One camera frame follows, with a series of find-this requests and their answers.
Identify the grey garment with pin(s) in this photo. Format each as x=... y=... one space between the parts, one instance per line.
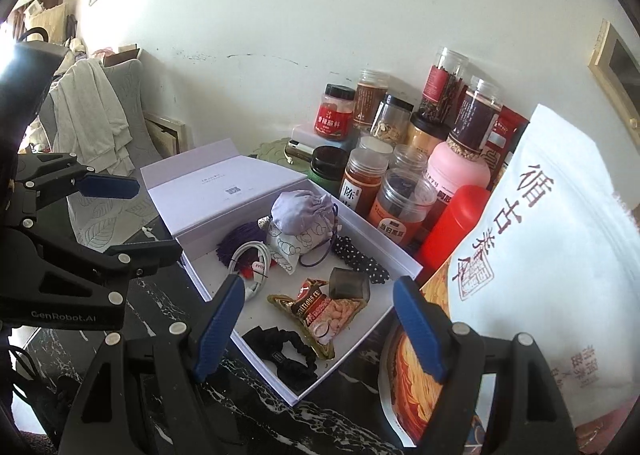
x=85 y=110

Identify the brown spice jar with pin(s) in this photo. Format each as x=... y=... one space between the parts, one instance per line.
x=370 y=100

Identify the black-lidded jar of yellow slices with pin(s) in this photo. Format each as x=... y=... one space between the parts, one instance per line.
x=392 y=122

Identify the green doily mat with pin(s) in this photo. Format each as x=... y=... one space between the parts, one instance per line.
x=267 y=152

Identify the red canister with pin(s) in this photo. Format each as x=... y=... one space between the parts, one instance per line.
x=450 y=225

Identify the wooden window frame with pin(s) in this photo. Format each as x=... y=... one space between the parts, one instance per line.
x=612 y=55

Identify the clear jar of red powder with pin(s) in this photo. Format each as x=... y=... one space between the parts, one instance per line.
x=362 y=180

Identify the dark green jar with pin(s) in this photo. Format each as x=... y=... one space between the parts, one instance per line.
x=327 y=167

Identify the black polka-dot scrunchie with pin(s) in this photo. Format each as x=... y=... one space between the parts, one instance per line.
x=365 y=260

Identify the purple tassel charm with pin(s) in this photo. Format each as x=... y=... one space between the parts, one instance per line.
x=240 y=240

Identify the small dark translucent box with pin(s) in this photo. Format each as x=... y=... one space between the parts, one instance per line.
x=350 y=284

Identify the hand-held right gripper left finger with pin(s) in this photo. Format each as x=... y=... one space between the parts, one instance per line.
x=215 y=330

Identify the plain black scrunchie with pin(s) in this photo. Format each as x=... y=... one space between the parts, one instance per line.
x=270 y=340

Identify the red foil packet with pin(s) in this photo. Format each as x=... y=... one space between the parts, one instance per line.
x=510 y=135

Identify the clear jar with red label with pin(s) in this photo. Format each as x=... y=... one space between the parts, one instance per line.
x=400 y=210

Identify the tall jar of dark spices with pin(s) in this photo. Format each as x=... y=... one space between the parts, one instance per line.
x=472 y=115

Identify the pink plastic bottle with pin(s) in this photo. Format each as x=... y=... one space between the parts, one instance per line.
x=457 y=167

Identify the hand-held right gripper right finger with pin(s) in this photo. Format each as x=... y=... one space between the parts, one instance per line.
x=420 y=330

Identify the brown peanut snack packet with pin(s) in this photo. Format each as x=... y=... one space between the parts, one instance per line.
x=320 y=320

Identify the white paper bag sunset print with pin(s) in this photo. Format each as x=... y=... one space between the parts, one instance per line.
x=540 y=235

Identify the small white flat box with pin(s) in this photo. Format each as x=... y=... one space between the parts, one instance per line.
x=307 y=135

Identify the white pastry snack packet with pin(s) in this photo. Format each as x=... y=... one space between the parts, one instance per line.
x=287 y=247

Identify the small clear empty jar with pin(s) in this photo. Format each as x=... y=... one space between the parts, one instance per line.
x=407 y=162

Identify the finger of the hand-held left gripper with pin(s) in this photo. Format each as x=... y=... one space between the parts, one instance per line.
x=107 y=186
x=145 y=255

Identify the red snack packet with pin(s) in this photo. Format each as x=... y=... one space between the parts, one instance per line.
x=245 y=275

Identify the black-lidded orange powder jar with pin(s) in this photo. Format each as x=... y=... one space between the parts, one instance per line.
x=425 y=137

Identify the tall jar of dried chilies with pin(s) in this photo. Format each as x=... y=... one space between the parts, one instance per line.
x=442 y=85

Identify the white cardboard box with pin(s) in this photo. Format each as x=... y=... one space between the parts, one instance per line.
x=265 y=305

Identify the grey upholstered chair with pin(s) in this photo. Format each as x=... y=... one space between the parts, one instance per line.
x=135 y=100

